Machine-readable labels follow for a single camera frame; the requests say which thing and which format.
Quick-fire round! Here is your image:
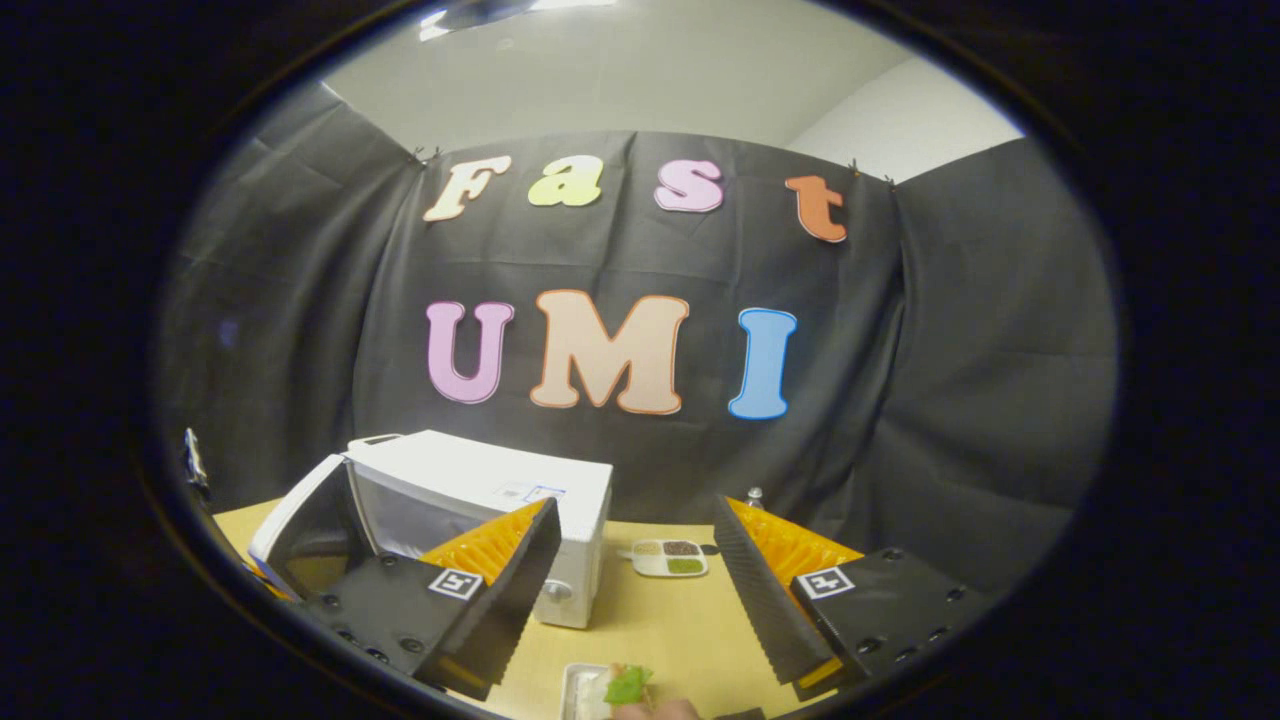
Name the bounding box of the white microwave oven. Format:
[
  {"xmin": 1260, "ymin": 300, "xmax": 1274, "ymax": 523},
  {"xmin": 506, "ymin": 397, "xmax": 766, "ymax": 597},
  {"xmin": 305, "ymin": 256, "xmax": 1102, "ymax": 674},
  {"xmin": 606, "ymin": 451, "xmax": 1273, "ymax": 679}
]
[{"xmin": 248, "ymin": 430, "xmax": 614, "ymax": 631}]

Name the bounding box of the white divided seasoning dish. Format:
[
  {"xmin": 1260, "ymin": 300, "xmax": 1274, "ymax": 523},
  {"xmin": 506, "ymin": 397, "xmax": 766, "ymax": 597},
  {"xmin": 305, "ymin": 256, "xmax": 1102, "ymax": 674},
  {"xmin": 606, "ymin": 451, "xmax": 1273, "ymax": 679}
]
[{"xmin": 630, "ymin": 538, "xmax": 709, "ymax": 579}]

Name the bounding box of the black backdrop cloth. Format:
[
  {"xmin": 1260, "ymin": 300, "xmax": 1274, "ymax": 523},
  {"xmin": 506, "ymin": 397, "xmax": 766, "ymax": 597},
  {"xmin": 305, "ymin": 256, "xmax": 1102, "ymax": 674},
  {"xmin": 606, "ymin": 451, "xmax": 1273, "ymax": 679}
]
[{"xmin": 158, "ymin": 85, "xmax": 1119, "ymax": 591}]

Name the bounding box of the white food tray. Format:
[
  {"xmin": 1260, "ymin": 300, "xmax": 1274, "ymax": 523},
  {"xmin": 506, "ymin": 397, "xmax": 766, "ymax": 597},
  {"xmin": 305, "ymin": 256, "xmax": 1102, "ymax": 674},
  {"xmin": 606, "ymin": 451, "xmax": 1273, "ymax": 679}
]
[{"xmin": 560, "ymin": 663, "xmax": 611, "ymax": 720}]

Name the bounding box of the sandwich with lettuce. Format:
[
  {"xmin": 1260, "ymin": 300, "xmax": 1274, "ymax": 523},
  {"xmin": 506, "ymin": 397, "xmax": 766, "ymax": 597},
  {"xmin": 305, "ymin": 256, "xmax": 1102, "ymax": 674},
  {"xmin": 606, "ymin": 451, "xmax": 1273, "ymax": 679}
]
[{"xmin": 598, "ymin": 663, "xmax": 656, "ymax": 720}]

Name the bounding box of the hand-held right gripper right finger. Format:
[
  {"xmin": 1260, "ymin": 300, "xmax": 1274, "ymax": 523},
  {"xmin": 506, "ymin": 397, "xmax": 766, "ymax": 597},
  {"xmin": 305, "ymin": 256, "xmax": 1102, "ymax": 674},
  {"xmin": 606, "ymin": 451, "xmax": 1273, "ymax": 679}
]
[{"xmin": 713, "ymin": 495, "xmax": 991, "ymax": 701}]

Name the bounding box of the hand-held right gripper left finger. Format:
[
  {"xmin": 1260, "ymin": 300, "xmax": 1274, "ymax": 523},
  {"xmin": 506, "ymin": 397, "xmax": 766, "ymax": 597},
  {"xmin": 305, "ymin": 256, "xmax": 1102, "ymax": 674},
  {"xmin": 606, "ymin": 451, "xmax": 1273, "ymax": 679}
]
[{"xmin": 300, "ymin": 497, "xmax": 563, "ymax": 701}]

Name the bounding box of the ceiling light panel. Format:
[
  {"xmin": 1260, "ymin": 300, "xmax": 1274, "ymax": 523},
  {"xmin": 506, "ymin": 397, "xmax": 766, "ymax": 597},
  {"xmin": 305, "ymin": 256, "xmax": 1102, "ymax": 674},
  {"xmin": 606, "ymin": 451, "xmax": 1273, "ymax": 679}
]
[{"xmin": 420, "ymin": 0, "xmax": 616, "ymax": 41}]

